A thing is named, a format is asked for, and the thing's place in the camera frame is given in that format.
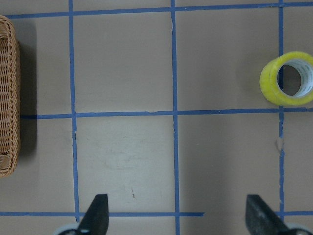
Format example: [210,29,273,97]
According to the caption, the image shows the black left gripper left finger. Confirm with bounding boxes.
[77,194,109,235]

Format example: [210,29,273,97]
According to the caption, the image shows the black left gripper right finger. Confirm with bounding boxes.
[245,194,290,235]

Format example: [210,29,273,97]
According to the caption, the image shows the yellow tape roll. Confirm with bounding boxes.
[259,51,313,106]

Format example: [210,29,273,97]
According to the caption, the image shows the brown wicker basket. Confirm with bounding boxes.
[0,16,21,178]

